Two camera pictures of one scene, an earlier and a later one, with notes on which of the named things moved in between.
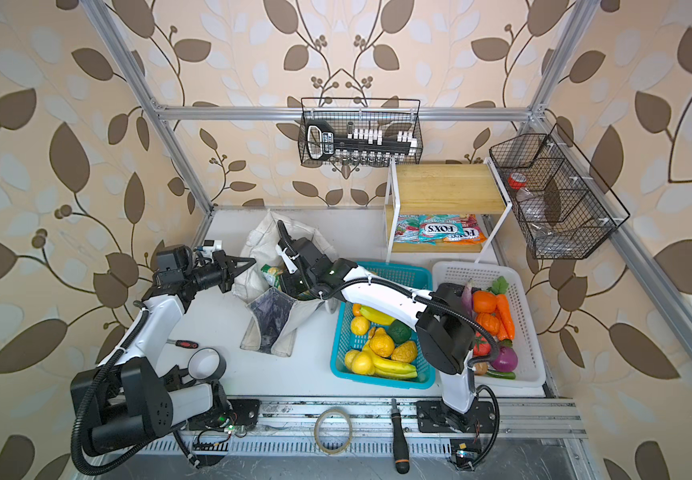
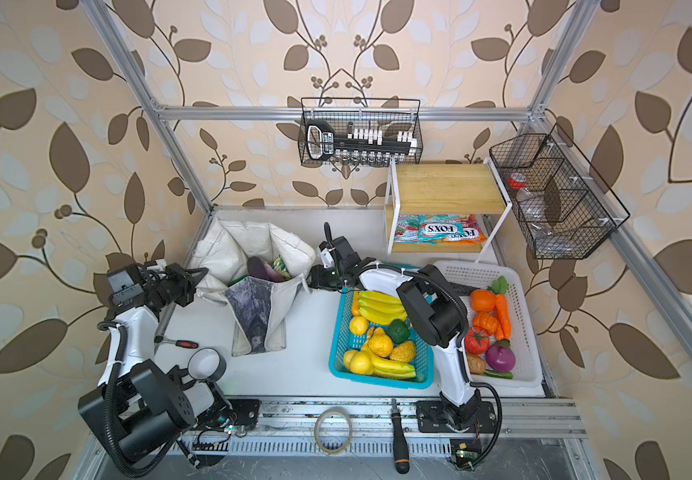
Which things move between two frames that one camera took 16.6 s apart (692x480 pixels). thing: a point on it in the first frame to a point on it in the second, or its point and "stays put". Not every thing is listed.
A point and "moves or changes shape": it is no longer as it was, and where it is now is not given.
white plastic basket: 530,369 stays put
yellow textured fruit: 382,343 stays put
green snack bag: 273,274 moves or changes shape
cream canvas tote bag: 273,320 moves or changes shape
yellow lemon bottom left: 359,362 stays put
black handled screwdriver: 402,461 stays put
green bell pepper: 399,332 stays put
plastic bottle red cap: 533,208 stays put
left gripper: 224,267 to 179,277
